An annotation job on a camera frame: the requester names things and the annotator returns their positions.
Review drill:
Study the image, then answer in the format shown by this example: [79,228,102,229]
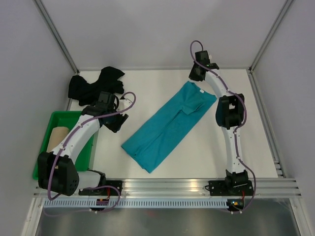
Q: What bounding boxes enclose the purple cable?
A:
[44,92,137,217]
[189,40,256,214]

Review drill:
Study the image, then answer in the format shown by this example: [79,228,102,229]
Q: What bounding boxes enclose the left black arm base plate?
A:
[78,179,123,197]

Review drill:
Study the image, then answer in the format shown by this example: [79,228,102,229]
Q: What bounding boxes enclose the teal t-shirt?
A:
[121,82,217,173]

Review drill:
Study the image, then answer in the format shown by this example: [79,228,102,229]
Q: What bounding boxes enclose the right aluminium corner post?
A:
[249,0,295,73]

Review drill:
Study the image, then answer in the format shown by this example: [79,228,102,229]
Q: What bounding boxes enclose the aluminium frame rail front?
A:
[33,178,302,197]

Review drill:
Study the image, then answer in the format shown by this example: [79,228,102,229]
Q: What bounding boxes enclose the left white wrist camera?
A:
[117,98,132,111]

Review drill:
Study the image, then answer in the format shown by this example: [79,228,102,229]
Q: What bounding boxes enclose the aluminium corner post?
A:
[33,0,80,74]
[249,0,295,73]

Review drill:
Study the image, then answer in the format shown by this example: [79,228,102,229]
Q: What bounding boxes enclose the rolled beige t-shirt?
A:
[46,126,69,152]

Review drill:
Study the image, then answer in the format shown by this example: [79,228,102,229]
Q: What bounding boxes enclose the white slotted cable duct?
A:
[44,198,244,209]

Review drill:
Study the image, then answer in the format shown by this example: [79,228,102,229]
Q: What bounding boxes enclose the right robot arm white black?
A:
[189,50,249,195]

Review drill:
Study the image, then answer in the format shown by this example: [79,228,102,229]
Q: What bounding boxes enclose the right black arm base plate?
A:
[205,180,254,197]

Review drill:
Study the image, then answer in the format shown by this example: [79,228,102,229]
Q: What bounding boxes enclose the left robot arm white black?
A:
[37,92,135,201]

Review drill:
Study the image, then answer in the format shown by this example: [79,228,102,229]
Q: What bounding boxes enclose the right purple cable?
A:
[189,40,256,214]

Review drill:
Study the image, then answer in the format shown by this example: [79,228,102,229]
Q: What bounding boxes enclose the left aluminium corner post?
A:
[33,0,80,74]

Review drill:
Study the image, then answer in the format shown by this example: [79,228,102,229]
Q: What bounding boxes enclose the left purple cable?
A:
[44,92,137,217]

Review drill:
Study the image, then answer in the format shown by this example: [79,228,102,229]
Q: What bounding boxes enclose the black t-shirt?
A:
[68,66,125,106]

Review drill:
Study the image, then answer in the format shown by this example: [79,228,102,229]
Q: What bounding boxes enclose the green plastic tray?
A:
[39,111,95,172]

